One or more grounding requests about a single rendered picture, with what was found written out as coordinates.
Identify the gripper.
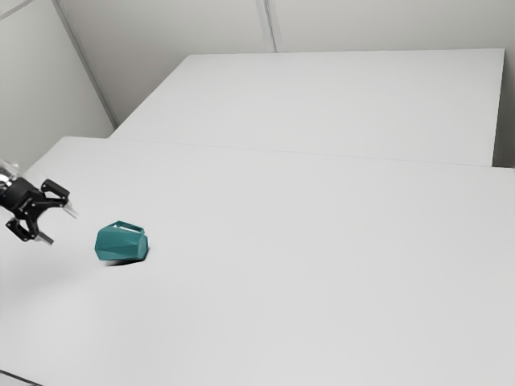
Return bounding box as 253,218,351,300
0,177,79,246

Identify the teal faceted mug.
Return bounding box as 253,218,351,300
94,220,150,263

